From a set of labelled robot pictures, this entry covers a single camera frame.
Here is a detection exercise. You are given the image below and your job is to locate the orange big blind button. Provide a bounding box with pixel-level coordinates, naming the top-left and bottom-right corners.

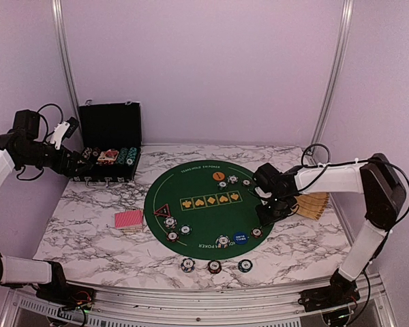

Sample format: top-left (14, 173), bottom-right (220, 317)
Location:
top-left (212, 172), bottom-right (226, 181)

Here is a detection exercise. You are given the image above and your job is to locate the red back card deck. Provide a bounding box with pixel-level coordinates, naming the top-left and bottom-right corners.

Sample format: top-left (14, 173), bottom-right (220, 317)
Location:
top-left (115, 209), bottom-right (144, 232)

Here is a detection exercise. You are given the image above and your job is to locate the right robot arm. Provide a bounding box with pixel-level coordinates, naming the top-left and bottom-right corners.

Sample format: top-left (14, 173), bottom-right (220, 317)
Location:
top-left (143, 153), bottom-right (409, 305)

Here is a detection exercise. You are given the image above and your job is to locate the boxed playing card deck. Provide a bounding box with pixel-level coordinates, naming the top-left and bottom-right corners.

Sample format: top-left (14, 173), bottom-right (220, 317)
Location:
top-left (97, 149), bottom-right (119, 166)

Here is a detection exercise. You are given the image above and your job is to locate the aluminium frame post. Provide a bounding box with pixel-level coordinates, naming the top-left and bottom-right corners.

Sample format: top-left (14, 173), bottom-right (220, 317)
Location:
top-left (310, 0), bottom-right (354, 143)
top-left (51, 0), bottom-right (79, 116)

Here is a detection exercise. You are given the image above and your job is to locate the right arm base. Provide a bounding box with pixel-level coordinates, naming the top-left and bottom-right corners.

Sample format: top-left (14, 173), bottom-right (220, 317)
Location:
top-left (298, 269), bottom-right (361, 312)

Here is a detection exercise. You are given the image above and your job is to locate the black red triangle marker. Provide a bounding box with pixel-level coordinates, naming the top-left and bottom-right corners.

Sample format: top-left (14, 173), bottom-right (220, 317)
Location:
top-left (153, 204), bottom-right (172, 219)

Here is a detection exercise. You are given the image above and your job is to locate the right aluminium frame post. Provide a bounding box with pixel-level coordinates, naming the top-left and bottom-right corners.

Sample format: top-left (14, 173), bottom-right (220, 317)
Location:
top-left (310, 0), bottom-right (354, 143)

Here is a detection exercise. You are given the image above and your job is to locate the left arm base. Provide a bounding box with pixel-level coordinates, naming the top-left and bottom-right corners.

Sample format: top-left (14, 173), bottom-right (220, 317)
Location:
top-left (36, 261), bottom-right (95, 311)

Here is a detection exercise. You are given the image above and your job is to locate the blue tan chip row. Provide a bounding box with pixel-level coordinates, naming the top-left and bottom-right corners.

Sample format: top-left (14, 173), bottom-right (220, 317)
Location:
top-left (82, 147), bottom-right (92, 159)

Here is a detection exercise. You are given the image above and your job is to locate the black poker chip case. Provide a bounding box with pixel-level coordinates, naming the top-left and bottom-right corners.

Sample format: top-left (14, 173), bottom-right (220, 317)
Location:
top-left (73, 102), bottom-right (142, 183)

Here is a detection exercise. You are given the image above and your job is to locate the blue small blind button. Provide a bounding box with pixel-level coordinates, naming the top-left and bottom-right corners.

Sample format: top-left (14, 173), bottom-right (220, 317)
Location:
top-left (232, 232), bottom-right (249, 245)

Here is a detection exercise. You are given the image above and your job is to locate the teal 50 chip row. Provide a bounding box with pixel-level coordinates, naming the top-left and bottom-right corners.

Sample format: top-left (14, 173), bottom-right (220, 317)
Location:
top-left (125, 147), bottom-right (138, 166)

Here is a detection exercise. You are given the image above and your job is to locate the left aluminium frame post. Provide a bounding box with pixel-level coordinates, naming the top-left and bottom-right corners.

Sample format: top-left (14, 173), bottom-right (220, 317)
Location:
top-left (51, 0), bottom-right (79, 116)

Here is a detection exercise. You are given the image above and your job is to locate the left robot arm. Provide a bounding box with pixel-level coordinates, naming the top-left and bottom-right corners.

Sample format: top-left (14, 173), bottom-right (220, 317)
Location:
top-left (0, 129), bottom-right (92, 303)

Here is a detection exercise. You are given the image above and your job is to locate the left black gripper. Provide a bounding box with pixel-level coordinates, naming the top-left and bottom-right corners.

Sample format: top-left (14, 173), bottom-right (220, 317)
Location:
top-left (18, 142), bottom-right (91, 177)

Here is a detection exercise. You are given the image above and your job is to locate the teal chip stack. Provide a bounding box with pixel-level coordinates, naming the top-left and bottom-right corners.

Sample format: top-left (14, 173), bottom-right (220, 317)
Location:
top-left (238, 259), bottom-right (253, 273)

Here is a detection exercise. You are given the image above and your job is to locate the blue white chip stack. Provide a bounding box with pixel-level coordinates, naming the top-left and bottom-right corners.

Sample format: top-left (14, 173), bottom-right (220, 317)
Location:
top-left (181, 258), bottom-right (196, 273)

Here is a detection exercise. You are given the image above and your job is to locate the aluminium front rail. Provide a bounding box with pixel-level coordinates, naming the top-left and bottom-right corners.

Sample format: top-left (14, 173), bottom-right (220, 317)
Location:
top-left (0, 270), bottom-right (396, 327)

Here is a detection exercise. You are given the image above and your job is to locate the brown 100 chip stack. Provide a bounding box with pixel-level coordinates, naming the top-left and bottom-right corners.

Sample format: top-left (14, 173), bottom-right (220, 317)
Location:
top-left (91, 147), bottom-right (101, 159)

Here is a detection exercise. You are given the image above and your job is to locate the round green poker mat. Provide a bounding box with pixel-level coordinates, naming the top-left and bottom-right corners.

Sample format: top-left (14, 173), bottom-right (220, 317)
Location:
top-left (144, 160), bottom-right (273, 260)

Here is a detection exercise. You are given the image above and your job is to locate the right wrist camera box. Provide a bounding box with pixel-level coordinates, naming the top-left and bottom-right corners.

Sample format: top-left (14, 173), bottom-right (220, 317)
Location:
top-left (253, 163), bottom-right (284, 196)

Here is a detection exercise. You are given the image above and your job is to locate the dark green chip row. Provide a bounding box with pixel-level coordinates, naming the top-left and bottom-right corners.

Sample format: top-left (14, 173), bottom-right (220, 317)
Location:
top-left (116, 147), bottom-right (129, 165)

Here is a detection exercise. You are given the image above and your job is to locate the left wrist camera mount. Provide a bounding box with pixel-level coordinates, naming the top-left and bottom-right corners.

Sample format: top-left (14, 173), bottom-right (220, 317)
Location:
top-left (49, 117), bottom-right (79, 150)

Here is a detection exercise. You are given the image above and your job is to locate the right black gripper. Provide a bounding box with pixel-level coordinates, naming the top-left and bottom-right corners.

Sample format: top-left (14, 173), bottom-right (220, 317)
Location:
top-left (256, 193), bottom-right (292, 227)

